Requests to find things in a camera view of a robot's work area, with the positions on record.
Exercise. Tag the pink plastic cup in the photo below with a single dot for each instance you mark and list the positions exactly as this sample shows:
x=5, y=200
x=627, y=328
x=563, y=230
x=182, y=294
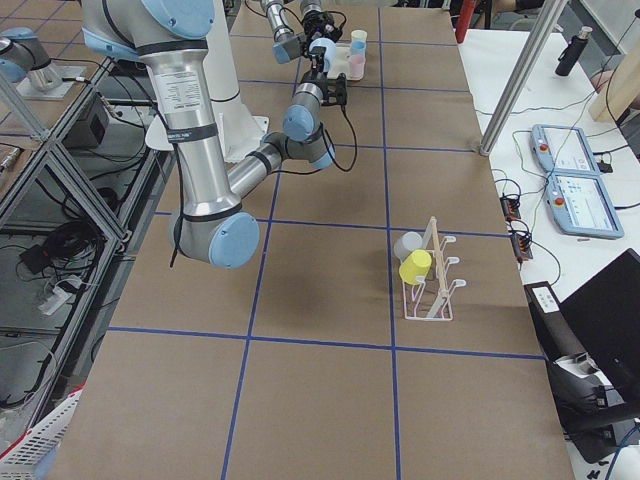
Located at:
x=356, y=67

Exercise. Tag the cream plastic tray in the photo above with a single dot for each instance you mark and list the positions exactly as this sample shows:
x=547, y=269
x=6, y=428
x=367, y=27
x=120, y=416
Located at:
x=341, y=62

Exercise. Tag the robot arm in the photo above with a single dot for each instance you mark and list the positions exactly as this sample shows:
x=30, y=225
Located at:
x=169, y=37
x=289, y=45

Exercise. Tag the black bottle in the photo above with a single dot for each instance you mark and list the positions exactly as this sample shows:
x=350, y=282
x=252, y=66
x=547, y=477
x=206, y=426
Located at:
x=571, y=54

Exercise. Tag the yellow plastic cup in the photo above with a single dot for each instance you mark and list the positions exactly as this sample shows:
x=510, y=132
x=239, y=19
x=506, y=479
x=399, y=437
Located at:
x=416, y=264

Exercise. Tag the light blue cup front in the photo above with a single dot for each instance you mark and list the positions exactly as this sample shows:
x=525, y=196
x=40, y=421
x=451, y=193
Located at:
x=358, y=48

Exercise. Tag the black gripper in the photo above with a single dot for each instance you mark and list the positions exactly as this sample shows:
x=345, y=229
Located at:
x=325, y=84
x=314, y=23

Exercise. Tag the cream white plastic cup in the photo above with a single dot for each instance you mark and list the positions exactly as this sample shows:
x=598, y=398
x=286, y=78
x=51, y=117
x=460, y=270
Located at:
x=359, y=35

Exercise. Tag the teach pendant upper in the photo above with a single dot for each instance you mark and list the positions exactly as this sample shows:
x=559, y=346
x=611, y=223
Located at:
x=562, y=148

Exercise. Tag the light blue cup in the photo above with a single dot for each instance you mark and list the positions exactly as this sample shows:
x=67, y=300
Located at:
x=324, y=51
x=358, y=48

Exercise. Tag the red cylinder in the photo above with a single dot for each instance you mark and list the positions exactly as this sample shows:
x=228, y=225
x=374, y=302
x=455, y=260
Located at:
x=466, y=13

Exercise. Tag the white wire cup rack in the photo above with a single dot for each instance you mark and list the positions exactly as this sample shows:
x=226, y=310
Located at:
x=431, y=299

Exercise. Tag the grey plastic cup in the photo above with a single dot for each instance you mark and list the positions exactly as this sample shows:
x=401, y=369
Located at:
x=406, y=244

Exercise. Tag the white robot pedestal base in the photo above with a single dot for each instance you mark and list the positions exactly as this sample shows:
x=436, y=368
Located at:
x=205, y=71

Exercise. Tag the teach pendant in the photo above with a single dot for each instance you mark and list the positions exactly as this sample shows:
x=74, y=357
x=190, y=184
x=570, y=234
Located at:
x=562, y=148
x=580, y=205

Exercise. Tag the aluminium frame post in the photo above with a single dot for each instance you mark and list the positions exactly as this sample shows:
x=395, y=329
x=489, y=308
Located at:
x=535, y=42

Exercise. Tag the black laptop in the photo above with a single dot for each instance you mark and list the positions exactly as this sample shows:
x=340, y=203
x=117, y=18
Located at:
x=590, y=342

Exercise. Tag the light blue cup back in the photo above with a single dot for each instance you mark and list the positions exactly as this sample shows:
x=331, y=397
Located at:
x=324, y=51

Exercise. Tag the teach pendant lower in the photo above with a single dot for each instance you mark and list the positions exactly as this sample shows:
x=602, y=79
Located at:
x=580, y=205

